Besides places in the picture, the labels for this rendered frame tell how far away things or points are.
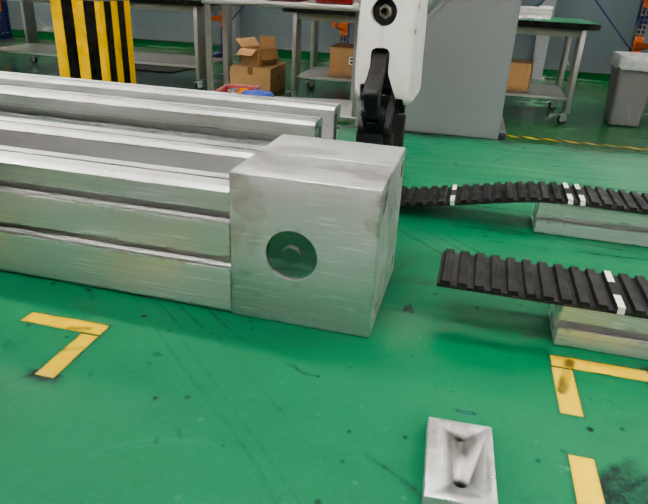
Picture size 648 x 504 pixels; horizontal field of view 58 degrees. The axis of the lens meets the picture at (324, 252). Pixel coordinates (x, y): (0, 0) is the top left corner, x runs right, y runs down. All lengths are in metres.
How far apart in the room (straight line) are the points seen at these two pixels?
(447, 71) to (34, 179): 0.61
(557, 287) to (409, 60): 0.22
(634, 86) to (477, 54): 4.64
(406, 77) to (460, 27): 0.38
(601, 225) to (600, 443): 0.28
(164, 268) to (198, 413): 0.12
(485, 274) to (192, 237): 0.19
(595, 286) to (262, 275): 0.20
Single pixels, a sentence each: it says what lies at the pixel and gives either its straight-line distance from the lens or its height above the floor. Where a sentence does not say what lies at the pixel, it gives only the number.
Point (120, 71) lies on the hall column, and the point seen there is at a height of 0.43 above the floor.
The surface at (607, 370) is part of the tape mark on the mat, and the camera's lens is 0.38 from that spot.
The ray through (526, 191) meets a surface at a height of 0.81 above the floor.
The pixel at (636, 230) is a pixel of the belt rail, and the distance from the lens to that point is 0.58.
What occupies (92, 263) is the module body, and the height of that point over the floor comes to 0.80.
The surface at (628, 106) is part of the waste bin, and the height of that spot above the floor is 0.16.
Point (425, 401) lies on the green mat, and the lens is 0.32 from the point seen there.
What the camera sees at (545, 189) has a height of 0.81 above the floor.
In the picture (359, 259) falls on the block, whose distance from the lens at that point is 0.34.
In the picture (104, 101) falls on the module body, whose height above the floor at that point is 0.86.
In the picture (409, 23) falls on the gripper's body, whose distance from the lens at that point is 0.50.
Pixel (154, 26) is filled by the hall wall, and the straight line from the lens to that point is 9.20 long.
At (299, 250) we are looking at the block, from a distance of 0.35.
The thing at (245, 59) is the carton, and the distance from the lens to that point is 5.70.
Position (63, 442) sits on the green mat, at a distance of 0.31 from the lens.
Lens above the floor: 0.98
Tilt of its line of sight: 25 degrees down
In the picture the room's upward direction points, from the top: 3 degrees clockwise
